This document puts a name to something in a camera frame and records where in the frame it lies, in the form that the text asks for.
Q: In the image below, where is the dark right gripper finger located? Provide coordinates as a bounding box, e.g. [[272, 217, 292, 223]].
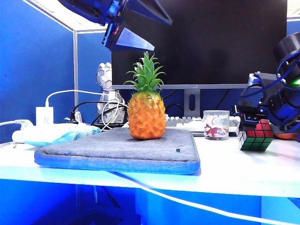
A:
[[237, 100, 261, 113], [240, 113, 261, 131]]

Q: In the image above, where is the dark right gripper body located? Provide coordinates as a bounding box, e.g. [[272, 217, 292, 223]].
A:
[[257, 89, 300, 131]]

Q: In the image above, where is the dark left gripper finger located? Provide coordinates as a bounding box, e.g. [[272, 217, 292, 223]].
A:
[[126, 0, 173, 26], [116, 27, 156, 52]]

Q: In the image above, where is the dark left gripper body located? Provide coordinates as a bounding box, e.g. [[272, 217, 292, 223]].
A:
[[101, 0, 129, 51]]

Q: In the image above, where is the Rubik's cube with black frame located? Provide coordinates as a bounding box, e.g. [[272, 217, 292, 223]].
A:
[[238, 119, 274, 152]]

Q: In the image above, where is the orange red round fruit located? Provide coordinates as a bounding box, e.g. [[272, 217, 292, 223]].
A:
[[274, 132, 297, 141]]

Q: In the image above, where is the clear plastic jar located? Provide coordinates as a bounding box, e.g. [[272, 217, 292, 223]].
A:
[[202, 110, 230, 141]]

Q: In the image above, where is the silver robot figurine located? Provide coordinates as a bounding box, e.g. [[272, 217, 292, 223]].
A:
[[96, 62, 127, 125]]

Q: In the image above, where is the grey monitor stand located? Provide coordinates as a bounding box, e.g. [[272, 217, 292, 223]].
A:
[[184, 89, 202, 118]]

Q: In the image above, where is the white and grey keyboard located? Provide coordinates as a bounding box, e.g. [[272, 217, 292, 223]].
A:
[[165, 114, 242, 138]]

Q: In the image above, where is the black computer monitor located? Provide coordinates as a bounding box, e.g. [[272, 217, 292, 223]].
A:
[[111, 0, 288, 90]]

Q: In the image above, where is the plastic pineapple with green crown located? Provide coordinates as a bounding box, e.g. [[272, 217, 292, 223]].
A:
[[123, 51, 167, 141]]

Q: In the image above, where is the black power plug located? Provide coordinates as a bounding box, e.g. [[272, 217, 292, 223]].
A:
[[69, 111, 79, 125]]

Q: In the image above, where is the grey felt laptop sleeve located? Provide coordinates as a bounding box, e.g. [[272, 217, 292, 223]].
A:
[[34, 127, 202, 176]]

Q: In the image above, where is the white charger adapter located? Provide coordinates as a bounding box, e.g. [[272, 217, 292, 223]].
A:
[[35, 106, 54, 126]]

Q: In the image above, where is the blue white tissue pack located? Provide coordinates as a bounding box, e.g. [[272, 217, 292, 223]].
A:
[[24, 125, 102, 147]]

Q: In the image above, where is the white power strip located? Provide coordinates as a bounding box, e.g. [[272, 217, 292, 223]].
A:
[[11, 123, 78, 143]]

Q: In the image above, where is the thin black monitor cable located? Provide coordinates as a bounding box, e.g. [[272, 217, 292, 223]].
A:
[[215, 90, 230, 111]]

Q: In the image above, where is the dark wrist camera box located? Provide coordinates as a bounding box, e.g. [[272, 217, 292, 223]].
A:
[[247, 72, 285, 94]]

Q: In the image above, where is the grey partition post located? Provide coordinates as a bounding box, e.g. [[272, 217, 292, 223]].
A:
[[73, 29, 79, 111]]

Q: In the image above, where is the thick black power cable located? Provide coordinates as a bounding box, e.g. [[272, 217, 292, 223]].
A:
[[72, 101, 128, 126]]

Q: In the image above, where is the white charger cable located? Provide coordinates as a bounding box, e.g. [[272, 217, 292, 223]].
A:
[[45, 90, 129, 132]]

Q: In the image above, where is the long white cable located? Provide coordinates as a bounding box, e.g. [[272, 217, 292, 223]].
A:
[[103, 171, 300, 225]]

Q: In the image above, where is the white plug with cable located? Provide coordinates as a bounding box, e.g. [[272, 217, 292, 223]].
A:
[[0, 119, 34, 131]]

